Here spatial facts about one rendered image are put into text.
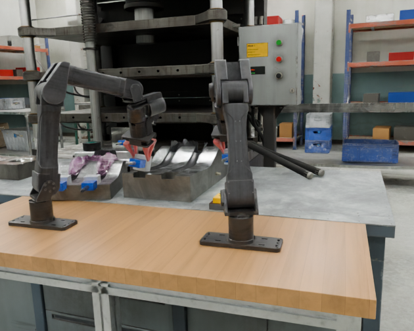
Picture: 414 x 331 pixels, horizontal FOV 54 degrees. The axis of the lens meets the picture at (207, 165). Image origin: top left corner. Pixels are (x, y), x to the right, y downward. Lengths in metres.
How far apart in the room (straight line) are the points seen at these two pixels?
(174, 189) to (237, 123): 0.46
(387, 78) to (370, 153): 3.06
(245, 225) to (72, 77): 0.65
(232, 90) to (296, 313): 0.54
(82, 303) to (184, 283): 0.93
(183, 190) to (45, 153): 0.45
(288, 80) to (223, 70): 1.08
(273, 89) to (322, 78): 5.52
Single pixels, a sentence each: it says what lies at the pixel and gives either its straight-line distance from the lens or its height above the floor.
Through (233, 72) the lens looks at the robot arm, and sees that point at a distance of 1.11.
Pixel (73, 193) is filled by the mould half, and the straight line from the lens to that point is 1.52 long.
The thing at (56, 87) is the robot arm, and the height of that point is 1.19.
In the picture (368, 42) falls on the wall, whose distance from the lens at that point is 7.89.
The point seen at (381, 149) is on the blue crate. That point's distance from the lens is 4.99.
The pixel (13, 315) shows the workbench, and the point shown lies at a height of 0.23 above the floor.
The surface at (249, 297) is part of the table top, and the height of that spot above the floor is 0.77.
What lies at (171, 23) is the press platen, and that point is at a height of 1.51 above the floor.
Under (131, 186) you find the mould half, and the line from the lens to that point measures 1.47.
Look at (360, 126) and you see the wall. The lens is 7.91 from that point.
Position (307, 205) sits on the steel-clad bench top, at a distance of 1.35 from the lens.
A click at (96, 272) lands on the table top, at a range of 0.99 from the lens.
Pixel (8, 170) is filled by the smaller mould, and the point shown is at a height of 0.84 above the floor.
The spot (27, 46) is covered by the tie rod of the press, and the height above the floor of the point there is 1.43.
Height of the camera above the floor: 1.19
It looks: 11 degrees down
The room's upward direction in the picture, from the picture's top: 2 degrees counter-clockwise
